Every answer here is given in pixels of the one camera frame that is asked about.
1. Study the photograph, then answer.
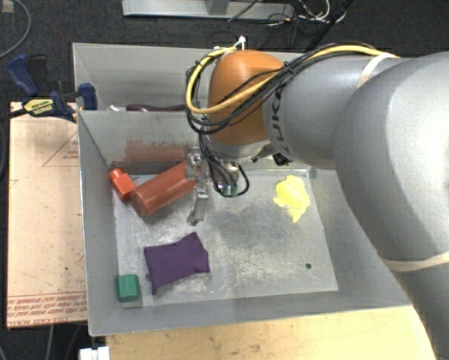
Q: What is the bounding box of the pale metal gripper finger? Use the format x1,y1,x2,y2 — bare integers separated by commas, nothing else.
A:
187,181,211,227
185,147,205,182

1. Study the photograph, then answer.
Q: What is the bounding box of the orange-red plastic bottle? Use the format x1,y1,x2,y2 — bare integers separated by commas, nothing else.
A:
109,160,199,219

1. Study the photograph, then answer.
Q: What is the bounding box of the purple bean bag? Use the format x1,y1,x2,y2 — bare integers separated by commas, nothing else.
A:
143,232,211,296

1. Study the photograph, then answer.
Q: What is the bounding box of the grey metal bin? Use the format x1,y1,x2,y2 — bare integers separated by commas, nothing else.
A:
72,42,412,338

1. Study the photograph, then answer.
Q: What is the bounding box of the yellow soft toy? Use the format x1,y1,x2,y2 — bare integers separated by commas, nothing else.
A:
272,175,312,224

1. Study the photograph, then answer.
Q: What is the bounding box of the green block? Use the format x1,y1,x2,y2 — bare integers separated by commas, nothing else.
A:
115,274,142,303

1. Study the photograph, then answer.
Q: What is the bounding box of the brown cardboard board, red print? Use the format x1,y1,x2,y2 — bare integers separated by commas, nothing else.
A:
6,101,88,330

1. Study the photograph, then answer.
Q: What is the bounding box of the black cylinder on white bracket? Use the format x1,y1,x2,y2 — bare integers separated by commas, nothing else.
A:
251,151,295,167

